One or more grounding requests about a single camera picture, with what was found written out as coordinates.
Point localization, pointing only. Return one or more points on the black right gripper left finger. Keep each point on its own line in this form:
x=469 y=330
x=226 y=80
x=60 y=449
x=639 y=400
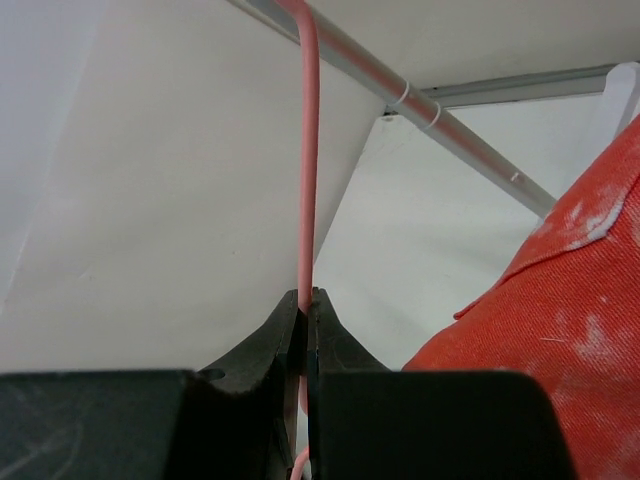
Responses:
x=234 y=419

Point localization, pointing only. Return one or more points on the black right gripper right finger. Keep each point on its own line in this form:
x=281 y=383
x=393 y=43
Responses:
x=369 y=422

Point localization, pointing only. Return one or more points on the pink wire hanger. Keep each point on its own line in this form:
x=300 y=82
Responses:
x=301 y=12

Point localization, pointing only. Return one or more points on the orange tie-dye trousers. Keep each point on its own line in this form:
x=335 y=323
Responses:
x=566 y=312

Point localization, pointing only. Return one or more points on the white clothes rack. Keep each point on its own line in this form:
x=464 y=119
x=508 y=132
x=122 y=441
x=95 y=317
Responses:
x=400 y=96

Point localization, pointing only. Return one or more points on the aluminium table edge rail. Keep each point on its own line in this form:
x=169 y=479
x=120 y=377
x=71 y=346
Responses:
x=528 y=87

